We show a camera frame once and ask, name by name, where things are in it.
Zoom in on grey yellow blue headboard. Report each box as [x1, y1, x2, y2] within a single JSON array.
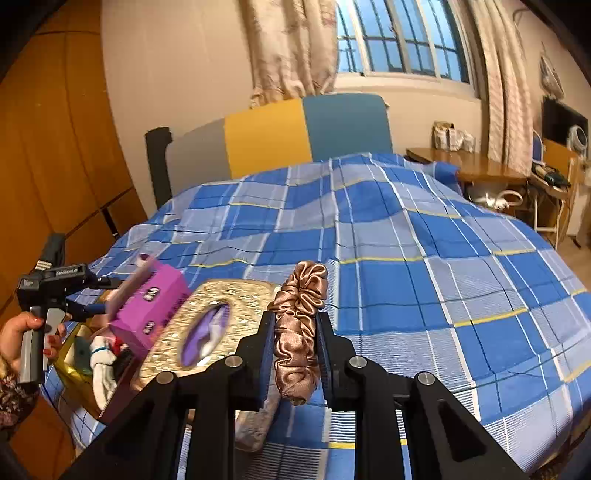
[[165, 93, 394, 195]]

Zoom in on white cable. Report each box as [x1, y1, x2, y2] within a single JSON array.
[[471, 187, 522, 210]]

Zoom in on purple carton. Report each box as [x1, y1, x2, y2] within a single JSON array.
[[107, 254, 192, 356]]

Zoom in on ornate gold tissue box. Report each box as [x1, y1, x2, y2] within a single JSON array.
[[129, 279, 282, 450]]

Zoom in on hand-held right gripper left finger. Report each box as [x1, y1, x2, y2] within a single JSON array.
[[60, 311, 274, 480]]

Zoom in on wooden desk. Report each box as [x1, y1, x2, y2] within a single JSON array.
[[405, 148, 527, 183]]

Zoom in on black monitor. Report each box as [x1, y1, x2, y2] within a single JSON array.
[[541, 97, 589, 148]]

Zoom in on brown satin scrunchie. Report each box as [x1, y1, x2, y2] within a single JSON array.
[[268, 261, 329, 407]]

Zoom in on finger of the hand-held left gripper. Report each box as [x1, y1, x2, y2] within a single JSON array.
[[85, 274, 124, 291], [65, 298, 114, 322]]

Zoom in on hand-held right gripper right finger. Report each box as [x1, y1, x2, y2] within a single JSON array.
[[316, 311, 529, 480]]

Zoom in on wooden wardrobe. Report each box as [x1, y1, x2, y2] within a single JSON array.
[[0, 0, 148, 462]]

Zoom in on person's left forearm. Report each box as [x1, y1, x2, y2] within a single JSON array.
[[0, 357, 42, 444]]

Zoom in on person's left hand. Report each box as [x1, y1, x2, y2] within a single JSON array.
[[0, 311, 69, 370]]

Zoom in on hanging bag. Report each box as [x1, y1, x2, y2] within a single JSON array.
[[538, 44, 566, 100]]

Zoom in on gold tin box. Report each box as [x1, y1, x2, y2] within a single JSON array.
[[54, 323, 139, 421]]

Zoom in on white desk fan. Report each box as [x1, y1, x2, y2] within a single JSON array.
[[567, 124, 591, 153]]

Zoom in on white towel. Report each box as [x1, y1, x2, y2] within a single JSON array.
[[89, 336, 122, 409]]

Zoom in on wooden chair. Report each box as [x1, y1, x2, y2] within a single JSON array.
[[531, 138, 583, 245]]

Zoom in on beige patterned curtain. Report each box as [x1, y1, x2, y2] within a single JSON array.
[[466, 0, 536, 178], [240, 0, 340, 109]]

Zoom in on barred window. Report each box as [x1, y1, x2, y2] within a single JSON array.
[[335, 0, 481, 100]]

